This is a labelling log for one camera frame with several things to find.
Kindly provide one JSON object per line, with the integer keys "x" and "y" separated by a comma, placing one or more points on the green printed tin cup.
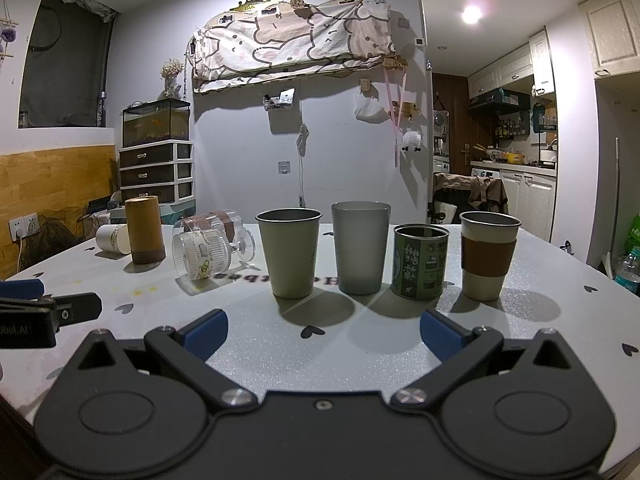
{"x": 420, "y": 262}

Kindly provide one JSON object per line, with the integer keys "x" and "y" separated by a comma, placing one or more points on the clear wall shelf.
{"x": 278, "y": 100}

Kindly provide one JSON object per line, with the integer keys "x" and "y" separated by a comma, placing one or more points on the white paper cup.
{"x": 112, "y": 238}

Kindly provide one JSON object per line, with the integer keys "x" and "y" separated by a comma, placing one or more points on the clear goblet with brown band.
{"x": 220, "y": 223}

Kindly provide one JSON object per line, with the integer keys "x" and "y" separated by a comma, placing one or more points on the beige paper cup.
{"x": 291, "y": 255}

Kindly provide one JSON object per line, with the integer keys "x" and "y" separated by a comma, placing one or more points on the hanging wind chime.
{"x": 7, "y": 27}

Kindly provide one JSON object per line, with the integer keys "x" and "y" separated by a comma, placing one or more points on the chair with brown jacket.
{"x": 470, "y": 195}

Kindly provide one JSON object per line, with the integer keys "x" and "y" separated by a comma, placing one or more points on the clear patterned plastic cup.
{"x": 200, "y": 259}

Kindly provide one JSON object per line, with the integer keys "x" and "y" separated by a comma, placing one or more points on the dark bottle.
{"x": 101, "y": 108}

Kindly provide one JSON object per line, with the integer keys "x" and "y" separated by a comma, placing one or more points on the frosted grey plastic cup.
{"x": 361, "y": 250}

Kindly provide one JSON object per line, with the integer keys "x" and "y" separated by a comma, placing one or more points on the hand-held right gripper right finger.
{"x": 441, "y": 335}

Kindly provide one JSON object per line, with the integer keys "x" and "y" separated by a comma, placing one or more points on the brown bamboo cylinder cup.
{"x": 145, "y": 230}

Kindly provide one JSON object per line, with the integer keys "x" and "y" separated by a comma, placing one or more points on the round ceiling light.
{"x": 471, "y": 14}

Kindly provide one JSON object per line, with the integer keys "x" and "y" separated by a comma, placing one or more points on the gold crown decoration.
{"x": 248, "y": 3}

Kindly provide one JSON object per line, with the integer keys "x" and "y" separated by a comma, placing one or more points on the dark window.
{"x": 65, "y": 60}

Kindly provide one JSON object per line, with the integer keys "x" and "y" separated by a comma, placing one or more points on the tall white cabinet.
{"x": 612, "y": 30}

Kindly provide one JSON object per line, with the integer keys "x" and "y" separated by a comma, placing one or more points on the dried flowers in vase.
{"x": 171, "y": 77}

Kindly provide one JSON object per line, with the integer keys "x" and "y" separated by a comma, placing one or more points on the clear water bottle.
{"x": 628, "y": 272}

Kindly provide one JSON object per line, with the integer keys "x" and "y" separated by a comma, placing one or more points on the brown wooden door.
{"x": 450, "y": 110}

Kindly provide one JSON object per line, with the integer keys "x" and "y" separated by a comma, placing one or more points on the clear wall hook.
{"x": 284, "y": 166}

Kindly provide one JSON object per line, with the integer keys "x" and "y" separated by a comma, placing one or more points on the dark net cloth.
{"x": 50, "y": 236}

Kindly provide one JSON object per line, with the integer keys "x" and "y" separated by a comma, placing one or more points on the white plush sheep toy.
{"x": 412, "y": 140}

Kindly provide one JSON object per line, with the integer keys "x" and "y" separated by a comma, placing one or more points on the glass fish tank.
{"x": 156, "y": 122}

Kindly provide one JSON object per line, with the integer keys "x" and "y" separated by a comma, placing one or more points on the green plastic bag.
{"x": 633, "y": 240}

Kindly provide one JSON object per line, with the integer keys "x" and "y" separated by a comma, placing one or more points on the white plastic drawer unit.
{"x": 156, "y": 170}

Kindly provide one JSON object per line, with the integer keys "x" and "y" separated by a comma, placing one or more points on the black range hood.
{"x": 495, "y": 98}

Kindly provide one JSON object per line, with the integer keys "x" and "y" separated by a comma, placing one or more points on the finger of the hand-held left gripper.
{"x": 20, "y": 289}
{"x": 77, "y": 310}

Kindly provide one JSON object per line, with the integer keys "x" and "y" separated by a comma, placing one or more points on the white kitchen counter cabinet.
{"x": 527, "y": 195}

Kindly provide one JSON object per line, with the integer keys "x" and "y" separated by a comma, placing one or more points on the metal cup with brown sleeve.
{"x": 487, "y": 257}

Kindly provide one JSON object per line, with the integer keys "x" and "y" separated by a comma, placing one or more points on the cartoon printed cloth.
{"x": 295, "y": 40}

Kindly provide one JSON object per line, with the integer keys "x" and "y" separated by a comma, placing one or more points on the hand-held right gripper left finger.
{"x": 207, "y": 334}

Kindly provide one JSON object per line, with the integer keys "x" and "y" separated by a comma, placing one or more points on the white wall socket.
{"x": 23, "y": 225}

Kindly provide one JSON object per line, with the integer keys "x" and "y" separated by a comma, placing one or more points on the grey mop pole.
{"x": 614, "y": 200}

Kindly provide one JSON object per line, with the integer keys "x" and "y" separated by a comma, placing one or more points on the white upper kitchen cabinets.
{"x": 510, "y": 70}

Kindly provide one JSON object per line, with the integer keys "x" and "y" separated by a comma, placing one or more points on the white plastic bag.
{"x": 367, "y": 105}

